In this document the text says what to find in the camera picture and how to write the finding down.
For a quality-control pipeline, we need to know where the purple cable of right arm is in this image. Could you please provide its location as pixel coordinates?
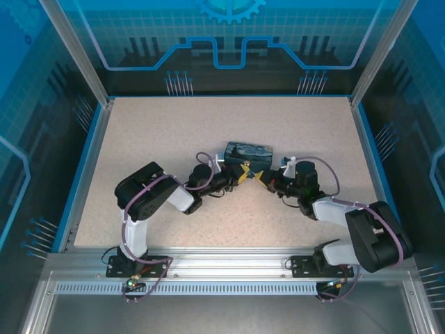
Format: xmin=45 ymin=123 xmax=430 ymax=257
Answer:
xmin=295 ymin=157 xmax=406 ymax=303

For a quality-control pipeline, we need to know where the black base plate right arm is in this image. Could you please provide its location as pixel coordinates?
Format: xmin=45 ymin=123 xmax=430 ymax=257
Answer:
xmin=290 ymin=255 xmax=355 ymax=279

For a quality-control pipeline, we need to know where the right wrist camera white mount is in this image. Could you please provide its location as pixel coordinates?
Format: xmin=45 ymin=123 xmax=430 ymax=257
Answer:
xmin=280 ymin=156 xmax=298 ymax=178

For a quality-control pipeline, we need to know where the black base plate left arm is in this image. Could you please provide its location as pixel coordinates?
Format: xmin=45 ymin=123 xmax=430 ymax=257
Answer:
xmin=106 ymin=255 xmax=170 ymax=279

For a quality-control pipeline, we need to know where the aluminium extrusion rail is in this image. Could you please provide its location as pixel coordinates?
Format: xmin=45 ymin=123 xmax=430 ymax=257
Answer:
xmin=44 ymin=247 xmax=416 ymax=279

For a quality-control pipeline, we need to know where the starry night printed tin box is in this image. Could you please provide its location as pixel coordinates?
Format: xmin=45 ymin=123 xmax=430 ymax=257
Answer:
xmin=222 ymin=141 xmax=274 ymax=171

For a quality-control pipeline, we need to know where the aluminium frame post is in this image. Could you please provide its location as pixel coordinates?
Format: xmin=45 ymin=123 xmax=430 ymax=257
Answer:
xmin=38 ymin=0 xmax=116 ymax=108
xmin=348 ymin=0 xmax=410 ymax=109

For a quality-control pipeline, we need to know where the aluminium side rail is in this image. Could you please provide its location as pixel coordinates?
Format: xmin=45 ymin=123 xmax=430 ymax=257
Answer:
xmin=58 ymin=98 xmax=115 ymax=253
xmin=348 ymin=97 xmax=413 ymax=253

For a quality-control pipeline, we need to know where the slotted grey cable duct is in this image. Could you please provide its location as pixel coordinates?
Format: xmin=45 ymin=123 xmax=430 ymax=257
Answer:
xmin=54 ymin=281 xmax=352 ymax=297

